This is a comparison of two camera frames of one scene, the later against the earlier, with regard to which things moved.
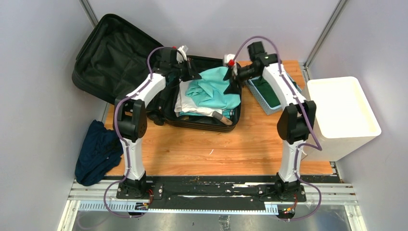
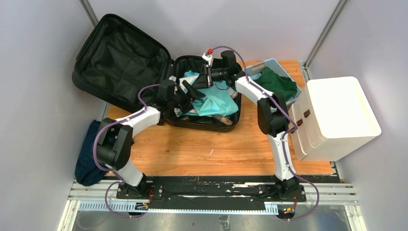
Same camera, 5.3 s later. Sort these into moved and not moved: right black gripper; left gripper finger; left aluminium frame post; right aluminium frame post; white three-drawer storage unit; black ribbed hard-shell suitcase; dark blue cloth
Moved: left gripper finger; right black gripper
Not moved: right aluminium frame post; left aluminium frame post; white three-drawer storage unit; dark blue cloth; black ribbed hard-shell suitcase
